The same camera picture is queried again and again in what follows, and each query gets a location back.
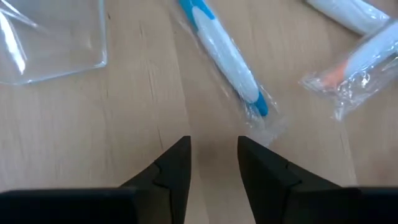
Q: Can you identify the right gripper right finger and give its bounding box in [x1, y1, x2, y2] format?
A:
[237, 135, 361, 224]

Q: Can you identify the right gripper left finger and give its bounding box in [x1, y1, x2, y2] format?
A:
[119, 135, 192, 224]

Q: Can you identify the blue toothbrush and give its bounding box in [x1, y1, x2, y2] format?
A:
[169, 0, 280, 139]

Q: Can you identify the clear acrylic three-compartment organizer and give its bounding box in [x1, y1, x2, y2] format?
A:
[0, 0, 108, 86]

